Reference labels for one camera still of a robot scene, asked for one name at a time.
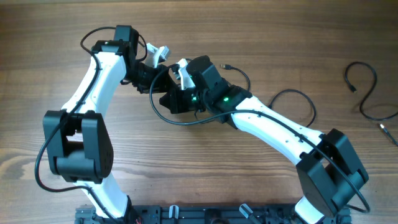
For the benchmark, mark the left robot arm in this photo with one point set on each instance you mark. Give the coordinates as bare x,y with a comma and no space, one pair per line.
77,152

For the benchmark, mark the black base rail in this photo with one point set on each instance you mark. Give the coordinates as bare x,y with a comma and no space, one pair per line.
269,214

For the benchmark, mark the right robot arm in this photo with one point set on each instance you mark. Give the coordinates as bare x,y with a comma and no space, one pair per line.
329,169

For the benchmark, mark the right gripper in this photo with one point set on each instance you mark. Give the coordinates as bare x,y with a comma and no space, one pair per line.
178,106

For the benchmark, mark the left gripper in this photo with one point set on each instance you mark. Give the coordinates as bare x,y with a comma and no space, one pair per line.
161,75

